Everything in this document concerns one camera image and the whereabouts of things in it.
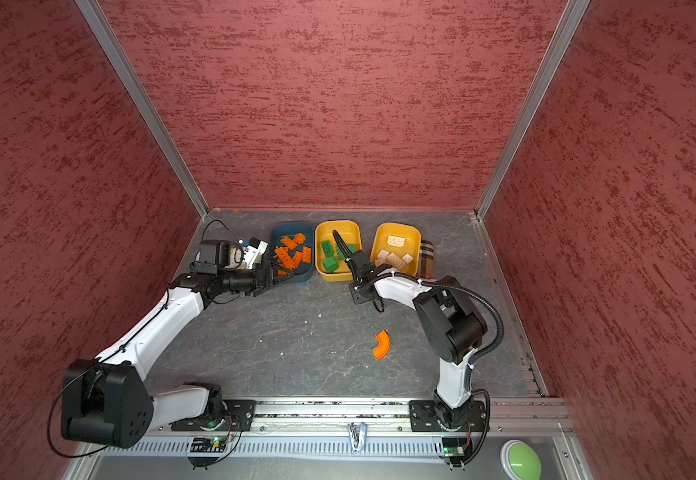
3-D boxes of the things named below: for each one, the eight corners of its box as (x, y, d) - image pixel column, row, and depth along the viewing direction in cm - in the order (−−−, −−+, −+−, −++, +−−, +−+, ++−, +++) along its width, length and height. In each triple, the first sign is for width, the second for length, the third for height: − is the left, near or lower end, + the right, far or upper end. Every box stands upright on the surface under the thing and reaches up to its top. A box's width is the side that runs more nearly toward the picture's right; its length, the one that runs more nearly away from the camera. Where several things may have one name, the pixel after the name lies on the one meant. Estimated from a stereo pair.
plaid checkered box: (418, 277, 104) (420, 270, 100) (419, 246, 113) (421, 239, 109) (431, 279, 103) (434, 272, 100) (431, 247, 112) (433, 240, 109)
